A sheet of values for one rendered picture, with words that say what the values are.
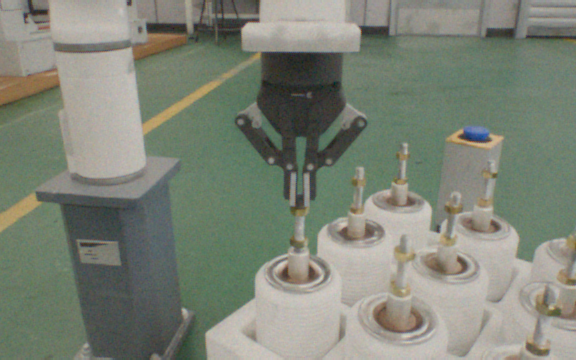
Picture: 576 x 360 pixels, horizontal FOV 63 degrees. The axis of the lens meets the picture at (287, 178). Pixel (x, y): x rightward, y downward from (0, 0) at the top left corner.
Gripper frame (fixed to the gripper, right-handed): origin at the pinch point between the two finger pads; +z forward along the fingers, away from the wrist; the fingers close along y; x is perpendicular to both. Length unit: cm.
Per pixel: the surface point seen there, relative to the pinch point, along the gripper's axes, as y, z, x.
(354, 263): -6.6, 12.1, -4.7
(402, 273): -9.5, 5.1, 7.5
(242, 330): 6.4, 18.2, 0.5
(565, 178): -78, 36, -91
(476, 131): -27.2, 2.7, -28.9
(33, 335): 45, 36, -17
